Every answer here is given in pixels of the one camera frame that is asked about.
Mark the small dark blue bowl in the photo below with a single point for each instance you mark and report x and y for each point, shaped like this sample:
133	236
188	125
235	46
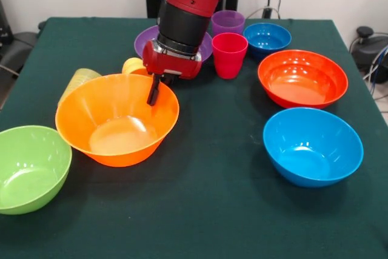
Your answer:
266	39

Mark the pale yellow ribbed cup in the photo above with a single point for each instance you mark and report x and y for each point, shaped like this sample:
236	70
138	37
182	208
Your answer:
78	80

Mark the grey office chair base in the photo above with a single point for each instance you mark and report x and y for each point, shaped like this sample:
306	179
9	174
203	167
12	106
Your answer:
15	49

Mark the dark green table cloth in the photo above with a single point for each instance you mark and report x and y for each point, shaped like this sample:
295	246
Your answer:
182	204

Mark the red plastic bowl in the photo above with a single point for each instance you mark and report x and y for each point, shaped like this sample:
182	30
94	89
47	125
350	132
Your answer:
303	77

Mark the purple plastic bowl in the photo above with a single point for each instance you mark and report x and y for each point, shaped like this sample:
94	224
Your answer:
145	40

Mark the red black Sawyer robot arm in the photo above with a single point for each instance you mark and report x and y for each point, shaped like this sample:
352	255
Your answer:
188	7

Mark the pink plastic cup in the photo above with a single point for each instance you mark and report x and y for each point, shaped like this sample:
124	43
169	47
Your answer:
228	59

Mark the yellow plastic cup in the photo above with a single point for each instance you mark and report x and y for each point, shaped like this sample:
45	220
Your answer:
131	65

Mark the purple plastic cup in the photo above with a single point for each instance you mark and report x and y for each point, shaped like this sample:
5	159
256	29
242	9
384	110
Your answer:
227	22

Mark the green plastic bowl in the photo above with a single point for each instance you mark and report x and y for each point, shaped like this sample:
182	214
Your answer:
30	168

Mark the light blue plastic bowl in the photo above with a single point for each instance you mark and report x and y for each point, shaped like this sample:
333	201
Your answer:
312	146

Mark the large orange plastic bowl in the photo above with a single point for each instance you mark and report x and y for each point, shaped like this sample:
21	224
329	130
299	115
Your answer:
121	137

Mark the black office chair base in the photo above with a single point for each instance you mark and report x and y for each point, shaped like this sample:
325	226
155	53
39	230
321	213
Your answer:
369	49

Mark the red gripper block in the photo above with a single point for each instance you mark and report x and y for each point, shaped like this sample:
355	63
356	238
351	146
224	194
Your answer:
169	65

